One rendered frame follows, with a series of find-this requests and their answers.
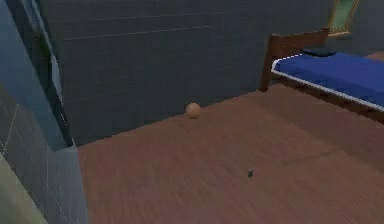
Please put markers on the orange ball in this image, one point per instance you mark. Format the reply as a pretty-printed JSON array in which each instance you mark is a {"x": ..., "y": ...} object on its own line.
[{"x": 193, "y": 110}]

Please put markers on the small dark floor object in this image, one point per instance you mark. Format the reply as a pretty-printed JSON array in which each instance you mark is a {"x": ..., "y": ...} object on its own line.
[{"x": 250, "y": 173}]

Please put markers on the dark blue pillow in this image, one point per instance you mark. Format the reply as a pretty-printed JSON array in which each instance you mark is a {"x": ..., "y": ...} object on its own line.
[{"x": 319, "y": 51}]

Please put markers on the brown wooden bed blue cover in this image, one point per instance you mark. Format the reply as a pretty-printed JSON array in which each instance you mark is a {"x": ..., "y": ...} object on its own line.
[{"x": 336, "y": 75}]

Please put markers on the blue grey room door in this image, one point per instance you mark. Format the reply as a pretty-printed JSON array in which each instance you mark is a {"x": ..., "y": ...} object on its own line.
[{"x": 30, "y": 80}]

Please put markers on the gold framed wall picture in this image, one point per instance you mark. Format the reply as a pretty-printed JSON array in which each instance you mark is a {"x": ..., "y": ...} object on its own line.
[{"x": 342, "y": 16}]

